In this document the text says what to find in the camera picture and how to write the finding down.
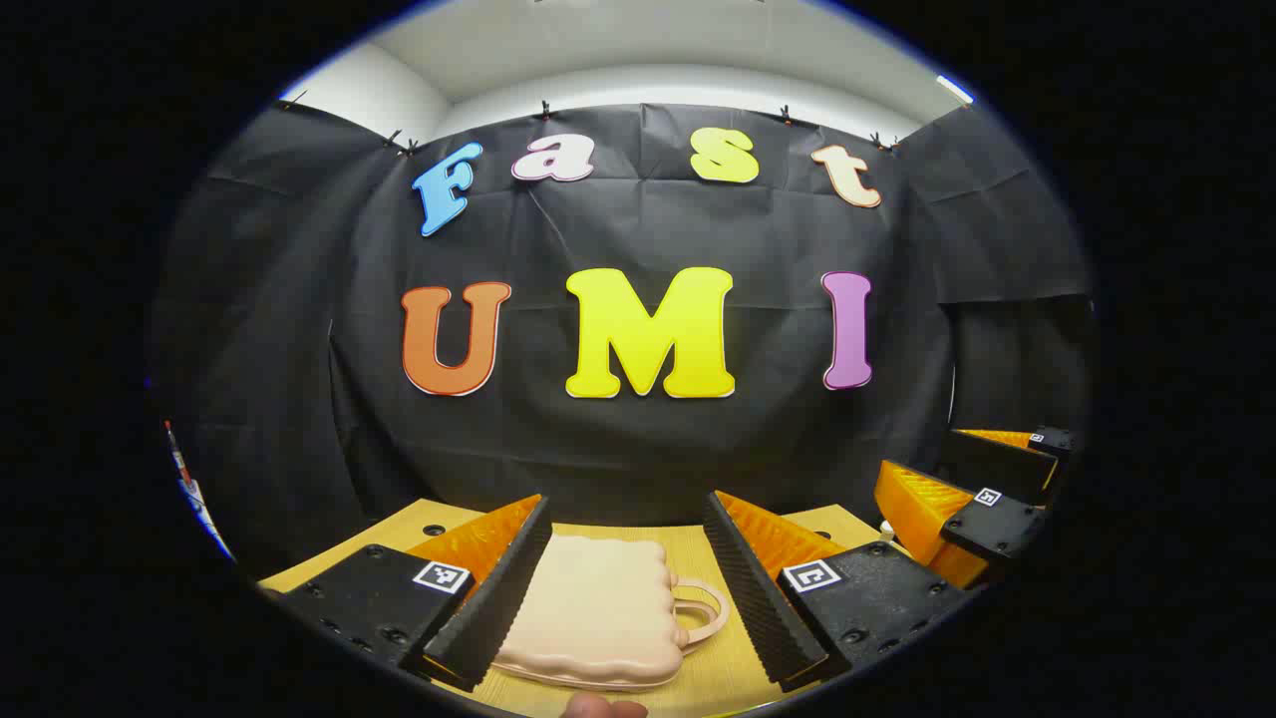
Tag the red white stick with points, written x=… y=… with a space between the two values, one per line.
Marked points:
x=177 y=457

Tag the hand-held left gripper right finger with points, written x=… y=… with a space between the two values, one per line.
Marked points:
x=753 y=588

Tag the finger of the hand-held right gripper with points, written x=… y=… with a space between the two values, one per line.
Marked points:
x=997 y=461
x=997 y=529

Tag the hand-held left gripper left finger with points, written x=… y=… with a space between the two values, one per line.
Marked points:
x=503 y=588

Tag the white plastic device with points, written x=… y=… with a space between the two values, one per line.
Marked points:
x=209 y=524

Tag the beige pink suitcase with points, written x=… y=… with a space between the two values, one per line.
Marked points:
x=588 y=608

